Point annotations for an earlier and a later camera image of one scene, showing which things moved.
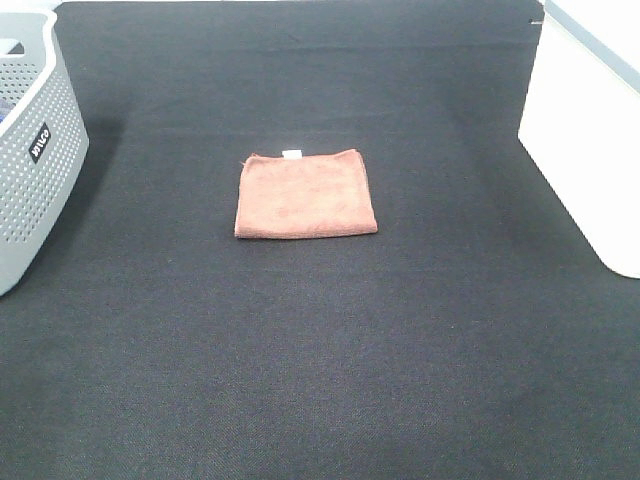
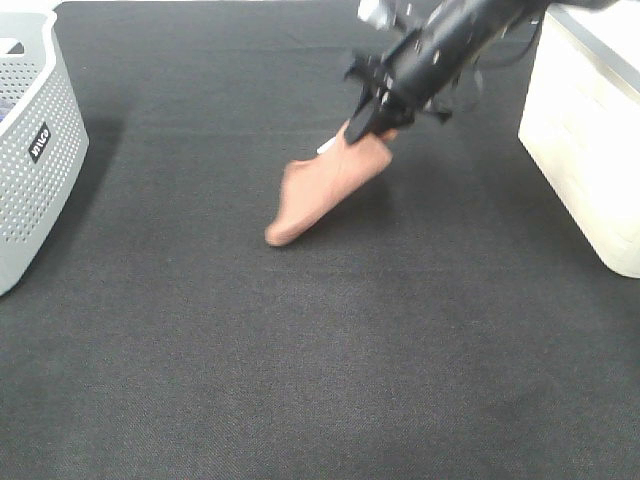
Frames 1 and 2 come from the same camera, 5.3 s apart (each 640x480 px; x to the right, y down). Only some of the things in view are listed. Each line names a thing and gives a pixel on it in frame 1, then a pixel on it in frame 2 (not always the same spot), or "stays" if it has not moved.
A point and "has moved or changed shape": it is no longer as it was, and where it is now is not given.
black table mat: (474, 336) stays
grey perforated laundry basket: (43, 140) stays
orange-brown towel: (293, 195) has moved or changed shape
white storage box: (581, 120) stays
